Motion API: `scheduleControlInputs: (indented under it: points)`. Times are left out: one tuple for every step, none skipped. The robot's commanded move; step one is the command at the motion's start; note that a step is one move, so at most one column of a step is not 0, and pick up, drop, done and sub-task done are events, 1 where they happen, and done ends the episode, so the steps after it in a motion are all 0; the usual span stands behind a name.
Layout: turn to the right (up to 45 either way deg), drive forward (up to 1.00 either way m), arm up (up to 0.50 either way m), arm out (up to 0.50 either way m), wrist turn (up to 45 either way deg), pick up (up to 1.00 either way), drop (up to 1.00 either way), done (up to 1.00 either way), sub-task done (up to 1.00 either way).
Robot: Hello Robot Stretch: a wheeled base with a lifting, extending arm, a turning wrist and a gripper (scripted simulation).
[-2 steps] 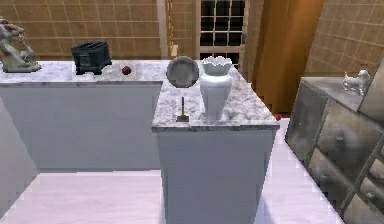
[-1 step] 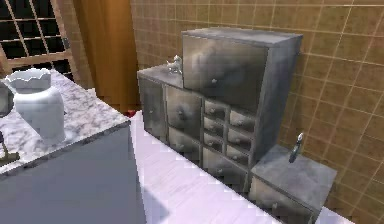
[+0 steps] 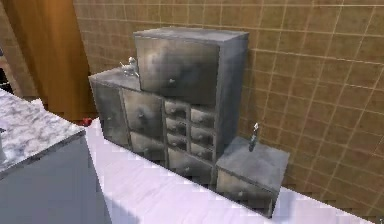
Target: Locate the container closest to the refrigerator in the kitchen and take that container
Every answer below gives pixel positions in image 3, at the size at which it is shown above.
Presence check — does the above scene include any grey metal drawer cabinet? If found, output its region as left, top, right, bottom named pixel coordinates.
left=88, top=26, right=290, bottom=219

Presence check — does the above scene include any dark grey bottle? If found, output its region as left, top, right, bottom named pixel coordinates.
left=248, top=122, right=260, bottom=153

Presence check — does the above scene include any small silver figurine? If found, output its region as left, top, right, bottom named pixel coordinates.
left=119, top=56, right=140, bottom=78

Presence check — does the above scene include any brown wooden door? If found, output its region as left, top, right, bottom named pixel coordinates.
left=1, top=0, right=98, bottom=122

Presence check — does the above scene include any marble top grey counter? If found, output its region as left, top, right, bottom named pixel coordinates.
left=0, top=87, right=113, bottom=224

